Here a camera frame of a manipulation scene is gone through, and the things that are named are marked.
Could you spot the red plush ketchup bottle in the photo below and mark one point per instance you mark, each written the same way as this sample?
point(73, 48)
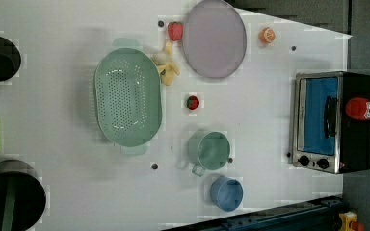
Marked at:
point(358, 108)

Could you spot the black toaster oven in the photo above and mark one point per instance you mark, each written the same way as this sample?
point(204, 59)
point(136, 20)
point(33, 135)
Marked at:
point(324, 137)

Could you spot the red strawberry toy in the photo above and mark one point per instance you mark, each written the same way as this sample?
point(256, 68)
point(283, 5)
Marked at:
point(192, 102)

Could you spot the yellow banana peel toy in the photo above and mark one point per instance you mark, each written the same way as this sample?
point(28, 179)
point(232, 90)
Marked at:
point(167, 67)

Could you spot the green oval colander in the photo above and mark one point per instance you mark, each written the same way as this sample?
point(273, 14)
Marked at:
point(128, 97)

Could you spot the grey round plate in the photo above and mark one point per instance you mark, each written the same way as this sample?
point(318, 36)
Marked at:
point(214, 39)

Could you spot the blue cup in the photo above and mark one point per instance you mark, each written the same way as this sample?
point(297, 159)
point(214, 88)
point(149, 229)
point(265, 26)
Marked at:
point(226, 193)

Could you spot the orange slice toy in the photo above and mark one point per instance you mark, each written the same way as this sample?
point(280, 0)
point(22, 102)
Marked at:
point(267, 35)

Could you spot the black cylinder container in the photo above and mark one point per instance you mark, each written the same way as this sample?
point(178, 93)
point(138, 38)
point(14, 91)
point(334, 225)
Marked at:
point(22, 196)

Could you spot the green spatula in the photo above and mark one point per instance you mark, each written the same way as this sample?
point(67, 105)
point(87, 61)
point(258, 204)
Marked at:
point(7, 221)

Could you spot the yellow red clamp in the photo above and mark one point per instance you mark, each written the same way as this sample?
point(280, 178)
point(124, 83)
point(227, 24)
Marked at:
point(350, 222)

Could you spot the green cup with handle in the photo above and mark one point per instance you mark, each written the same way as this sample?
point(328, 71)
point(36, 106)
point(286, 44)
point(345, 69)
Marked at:
point(208, 150)

